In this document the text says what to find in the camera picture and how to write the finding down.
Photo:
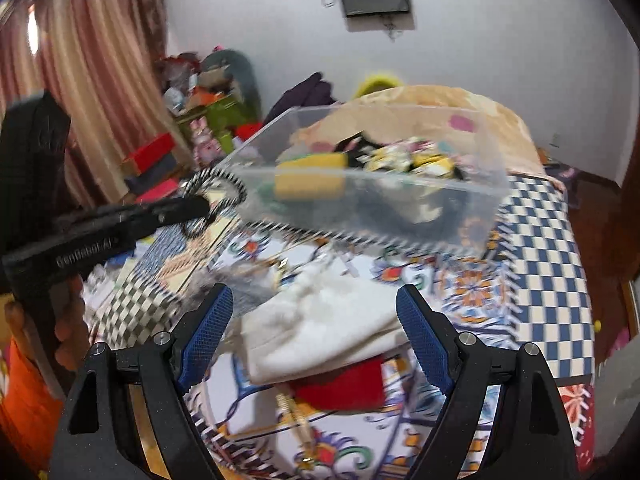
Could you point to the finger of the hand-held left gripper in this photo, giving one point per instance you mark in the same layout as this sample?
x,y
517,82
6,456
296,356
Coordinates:
x,y
175,210

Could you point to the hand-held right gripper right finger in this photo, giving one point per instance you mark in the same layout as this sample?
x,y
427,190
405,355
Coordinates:
x,y
425,340

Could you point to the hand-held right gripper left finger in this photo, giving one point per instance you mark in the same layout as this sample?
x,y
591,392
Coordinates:
x,y
207,340

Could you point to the black white striped hair band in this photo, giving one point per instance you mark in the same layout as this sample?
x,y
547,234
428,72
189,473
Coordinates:
x,y
227,180

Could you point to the clear plastic box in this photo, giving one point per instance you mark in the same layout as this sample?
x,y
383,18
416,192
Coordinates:
x,y
380,200

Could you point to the person's left hand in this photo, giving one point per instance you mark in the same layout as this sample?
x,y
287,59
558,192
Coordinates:
x,y
74,317

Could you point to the red box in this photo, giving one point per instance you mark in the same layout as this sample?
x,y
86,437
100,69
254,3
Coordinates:
x,y
150,152

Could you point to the red cloth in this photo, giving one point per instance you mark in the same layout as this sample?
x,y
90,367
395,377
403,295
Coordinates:
x,y
345,385

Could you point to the green box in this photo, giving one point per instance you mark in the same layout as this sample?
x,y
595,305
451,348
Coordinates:
x,y
222,115

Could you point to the blue white checkered sheet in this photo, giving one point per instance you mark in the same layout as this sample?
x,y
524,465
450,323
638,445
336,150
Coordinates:
x,y
545,270

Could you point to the yellow sponge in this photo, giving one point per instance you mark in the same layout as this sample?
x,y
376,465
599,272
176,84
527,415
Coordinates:
x,y
310,175

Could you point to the colourful printed blanket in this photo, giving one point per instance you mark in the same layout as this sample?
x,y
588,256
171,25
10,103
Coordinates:
x,y
320,440

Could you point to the teal plush toy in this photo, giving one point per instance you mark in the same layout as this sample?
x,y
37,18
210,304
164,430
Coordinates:
x,y
235,67

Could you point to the orange cloth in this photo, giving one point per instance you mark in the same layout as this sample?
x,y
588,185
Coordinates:
x,y
25,405

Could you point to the pink striped curtain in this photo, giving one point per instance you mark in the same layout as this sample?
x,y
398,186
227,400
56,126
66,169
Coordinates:
x,y
95,60

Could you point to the dark purple garment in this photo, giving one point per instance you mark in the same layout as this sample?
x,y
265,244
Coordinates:
x,y
305,95

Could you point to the patterned yellow white cloth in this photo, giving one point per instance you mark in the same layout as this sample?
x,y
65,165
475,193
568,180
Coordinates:
x,y
415,157

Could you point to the yellow-green plush item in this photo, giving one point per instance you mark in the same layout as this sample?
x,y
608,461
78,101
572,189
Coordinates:
x,y
377,85

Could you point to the peach floral blanket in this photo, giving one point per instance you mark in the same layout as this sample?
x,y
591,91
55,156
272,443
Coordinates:
x,y
425,97

